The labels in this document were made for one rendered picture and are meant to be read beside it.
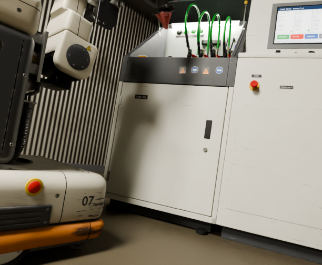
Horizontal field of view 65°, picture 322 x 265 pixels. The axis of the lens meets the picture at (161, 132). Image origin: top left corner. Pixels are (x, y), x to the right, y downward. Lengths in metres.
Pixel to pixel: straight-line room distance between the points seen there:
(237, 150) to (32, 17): 1.04
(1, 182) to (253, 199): 1.06
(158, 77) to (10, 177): 1.00
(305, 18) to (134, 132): 1.24
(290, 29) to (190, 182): 1.10
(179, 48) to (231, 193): 1.28
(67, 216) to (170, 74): 0.96
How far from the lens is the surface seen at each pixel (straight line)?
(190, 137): 1.40
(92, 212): 0.97
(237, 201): 1.37
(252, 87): 1.38
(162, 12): 1.31
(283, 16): 1.90
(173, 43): 2.21
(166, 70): 1.53
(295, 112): 1.39
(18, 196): 0.84
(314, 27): 1.85
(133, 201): 1.52
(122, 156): 1.54
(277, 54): 1.46
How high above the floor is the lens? 0.40
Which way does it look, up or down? 4 degrees up
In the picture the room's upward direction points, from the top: 9 degrees clockwise
